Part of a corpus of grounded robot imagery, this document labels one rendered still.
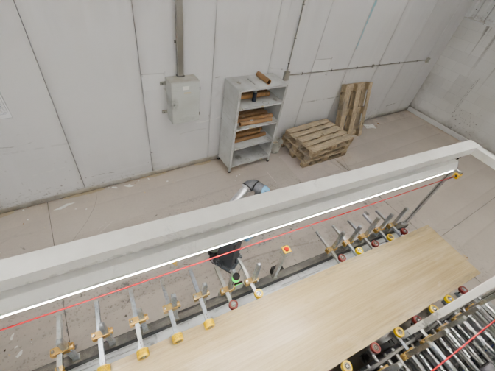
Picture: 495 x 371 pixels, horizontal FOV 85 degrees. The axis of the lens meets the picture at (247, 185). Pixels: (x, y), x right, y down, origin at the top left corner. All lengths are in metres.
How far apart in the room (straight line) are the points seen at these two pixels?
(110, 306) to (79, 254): 2.66
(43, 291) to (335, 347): 2.15
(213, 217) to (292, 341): 1.72
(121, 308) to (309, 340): 2.06
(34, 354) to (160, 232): 2.84
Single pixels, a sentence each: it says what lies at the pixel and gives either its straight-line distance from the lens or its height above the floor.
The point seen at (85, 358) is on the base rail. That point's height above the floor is 0.70.
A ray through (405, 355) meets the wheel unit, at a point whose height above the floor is 0.85.
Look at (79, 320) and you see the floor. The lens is 3.63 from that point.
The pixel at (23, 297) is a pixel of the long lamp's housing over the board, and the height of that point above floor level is 2.37.
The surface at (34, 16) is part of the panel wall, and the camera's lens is 3.57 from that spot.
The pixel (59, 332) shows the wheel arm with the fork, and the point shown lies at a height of 0.96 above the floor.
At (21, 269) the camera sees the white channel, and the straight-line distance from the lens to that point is 0.98.
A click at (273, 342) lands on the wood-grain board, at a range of 2.48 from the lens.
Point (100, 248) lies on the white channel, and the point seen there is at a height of 2.46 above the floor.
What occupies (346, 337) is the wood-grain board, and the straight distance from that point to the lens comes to 2.70.
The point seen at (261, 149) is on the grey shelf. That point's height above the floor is 0.14.
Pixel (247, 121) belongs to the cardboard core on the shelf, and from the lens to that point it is 4.45.
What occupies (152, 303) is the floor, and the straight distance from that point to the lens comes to 3.51.
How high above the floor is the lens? 3.22
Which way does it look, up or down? 44 degrees down
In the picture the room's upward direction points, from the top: 12 degrees clockwise
